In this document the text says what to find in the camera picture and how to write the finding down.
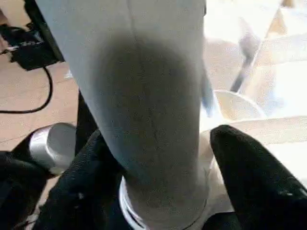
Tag white plastic table leg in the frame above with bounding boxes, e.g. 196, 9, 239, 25
35, 0, 212, 229

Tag white plastic table top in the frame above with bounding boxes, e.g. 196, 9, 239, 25
119, 0, 307, 230

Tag black box device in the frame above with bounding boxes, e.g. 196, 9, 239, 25
0, 23, 61, 72

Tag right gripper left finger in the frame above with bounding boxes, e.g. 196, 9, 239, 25
33, 129, 125, 230

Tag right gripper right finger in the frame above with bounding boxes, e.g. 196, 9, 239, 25
203, 124, 307, 230

